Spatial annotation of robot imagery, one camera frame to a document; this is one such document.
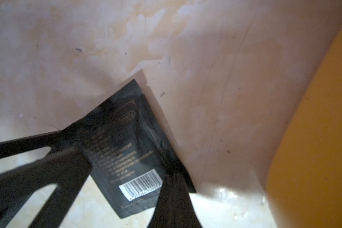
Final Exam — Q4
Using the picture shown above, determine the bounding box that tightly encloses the black barcode tea bag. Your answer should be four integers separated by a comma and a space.
60, 80, 196, 219

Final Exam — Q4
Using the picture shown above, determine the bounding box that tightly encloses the yellow plastic storage box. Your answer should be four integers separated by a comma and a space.
267, 28, 342, 228

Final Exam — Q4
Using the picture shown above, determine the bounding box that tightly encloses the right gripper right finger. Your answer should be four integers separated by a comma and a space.
148, 173, 201, 228

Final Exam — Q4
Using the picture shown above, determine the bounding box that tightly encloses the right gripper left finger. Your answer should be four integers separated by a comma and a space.
0, 131, 92, 228

